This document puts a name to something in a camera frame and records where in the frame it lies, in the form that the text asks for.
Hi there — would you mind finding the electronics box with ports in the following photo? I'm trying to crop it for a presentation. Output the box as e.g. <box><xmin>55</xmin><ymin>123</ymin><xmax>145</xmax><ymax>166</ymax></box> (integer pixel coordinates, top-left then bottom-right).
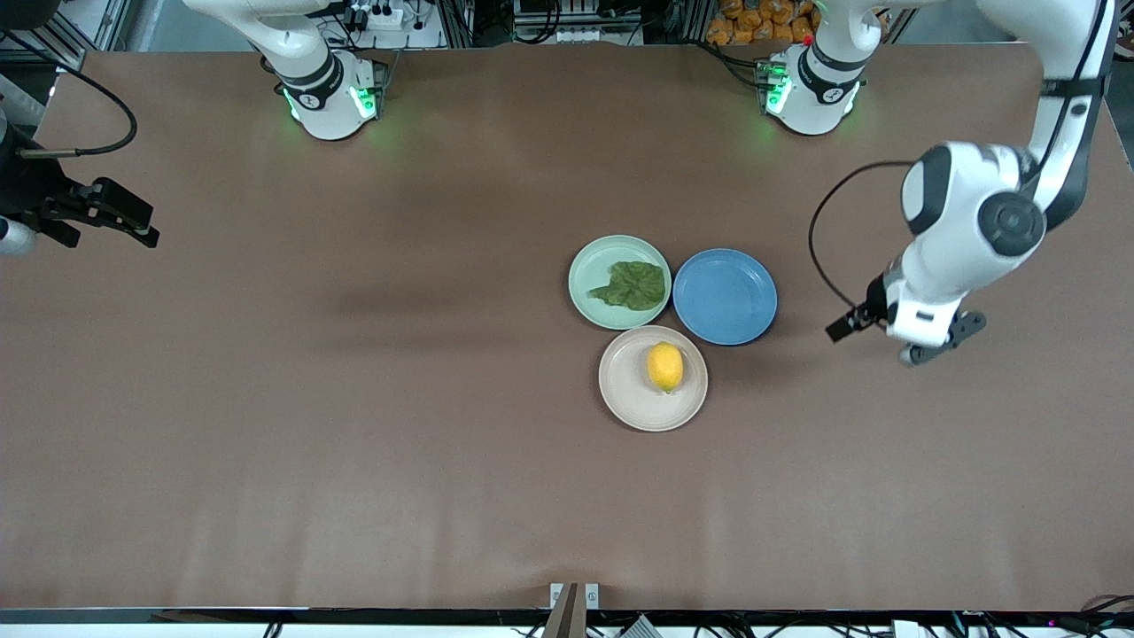
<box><xmin>512</xmin><ymin>0</ymin><xmax>646</xmax><ymax>45</ymax></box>

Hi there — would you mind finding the blue plate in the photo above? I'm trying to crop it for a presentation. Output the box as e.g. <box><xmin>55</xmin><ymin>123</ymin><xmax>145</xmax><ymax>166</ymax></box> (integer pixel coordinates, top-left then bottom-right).
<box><xmin>672</xmin><ymin>248</ymin><xmax>779</xmax><ymax>346</ymax></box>

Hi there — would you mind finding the black base cables bundle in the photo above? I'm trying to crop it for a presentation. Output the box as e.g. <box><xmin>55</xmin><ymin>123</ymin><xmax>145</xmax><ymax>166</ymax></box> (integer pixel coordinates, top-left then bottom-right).
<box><xmin>700</xmin><ymin>40</ymin><xmax>776</xmax><ymax>89</ymax></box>

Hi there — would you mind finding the bag of orange items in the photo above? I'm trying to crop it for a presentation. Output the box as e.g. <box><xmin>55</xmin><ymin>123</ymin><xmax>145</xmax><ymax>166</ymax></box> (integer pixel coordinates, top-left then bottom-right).
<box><xmin>706</xmin><ymin>0</ymin><xmax>818</xmax><ymax>47</ymax></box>

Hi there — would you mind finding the beige plate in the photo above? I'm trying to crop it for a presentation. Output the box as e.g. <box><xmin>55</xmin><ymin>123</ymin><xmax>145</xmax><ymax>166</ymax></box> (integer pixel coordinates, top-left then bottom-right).
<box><xmin>598</xmin><ymin>324</ymin><xmax>710</xmax><ymax>433</ymax></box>

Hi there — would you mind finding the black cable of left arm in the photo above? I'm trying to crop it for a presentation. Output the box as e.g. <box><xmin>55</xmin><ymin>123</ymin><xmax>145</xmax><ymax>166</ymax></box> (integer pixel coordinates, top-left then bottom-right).
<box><xmin>808</xmin><ymin>0</ymin><xmax>1119</xmax><ymax>311</ymax></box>

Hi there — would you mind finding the mint green plate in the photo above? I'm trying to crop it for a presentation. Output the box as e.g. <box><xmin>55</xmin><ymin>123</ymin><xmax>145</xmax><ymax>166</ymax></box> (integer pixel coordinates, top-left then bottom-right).
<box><xmin>568</xmin><ymin>234</ymin><xmax>672</xmax><ymax>331</ymax></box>

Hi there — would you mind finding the green lettuce leaf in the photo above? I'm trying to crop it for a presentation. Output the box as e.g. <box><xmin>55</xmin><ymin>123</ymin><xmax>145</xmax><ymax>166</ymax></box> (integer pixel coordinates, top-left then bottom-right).
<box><xmin>586</xmin><ymin>261</ymin><xmax>667</xmax><ymax>312</ymax></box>

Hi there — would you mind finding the yellow lemon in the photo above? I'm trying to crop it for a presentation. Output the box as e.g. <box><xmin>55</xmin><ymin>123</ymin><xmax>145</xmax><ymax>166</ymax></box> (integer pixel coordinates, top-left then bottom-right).
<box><xmin>647</xmin><ymin>342</ymin><xmax>685</xmax><ymax>394</ymax></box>

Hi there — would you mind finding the white power strip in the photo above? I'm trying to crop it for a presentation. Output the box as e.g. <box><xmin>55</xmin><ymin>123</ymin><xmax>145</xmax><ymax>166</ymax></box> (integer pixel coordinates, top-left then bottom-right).
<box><xmin>341</xmin><ymin>0</ymin><xmax>444</xmax><ymax>50</ymax></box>

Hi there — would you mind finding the metal bracket at table edge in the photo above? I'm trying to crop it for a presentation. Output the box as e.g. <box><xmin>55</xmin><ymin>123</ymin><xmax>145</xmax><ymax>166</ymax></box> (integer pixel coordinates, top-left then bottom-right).
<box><xmin>549</xmin><ymin>582</ymin><xmax>601</xmax><ymax>638</ymax></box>

